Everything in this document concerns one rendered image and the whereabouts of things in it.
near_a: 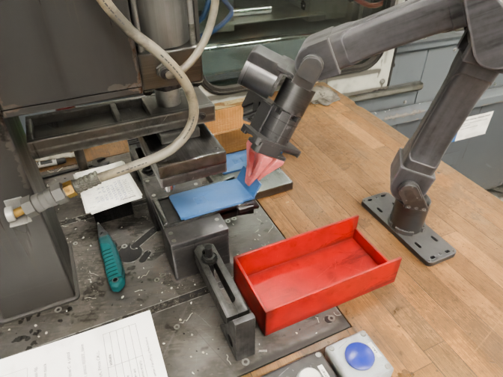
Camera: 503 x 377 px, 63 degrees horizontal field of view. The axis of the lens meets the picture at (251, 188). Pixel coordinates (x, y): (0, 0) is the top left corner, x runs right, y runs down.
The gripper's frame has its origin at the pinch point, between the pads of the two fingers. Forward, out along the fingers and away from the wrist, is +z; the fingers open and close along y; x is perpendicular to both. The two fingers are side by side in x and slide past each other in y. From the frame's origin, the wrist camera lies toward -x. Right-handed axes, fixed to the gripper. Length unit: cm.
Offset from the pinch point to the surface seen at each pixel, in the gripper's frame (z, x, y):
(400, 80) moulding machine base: -34, -53, -85
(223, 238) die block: 8.4, 7.6, 5.5
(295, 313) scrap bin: 9.7, 23.6, -0.7
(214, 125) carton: 1.4, -36.0, -9.5
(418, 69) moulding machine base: -40, -53, -90
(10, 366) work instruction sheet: 32.3, 11.1, 32.1
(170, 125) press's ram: -6.3, 2.3, 20.1
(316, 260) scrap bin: 6.1, 14.4, -10.7
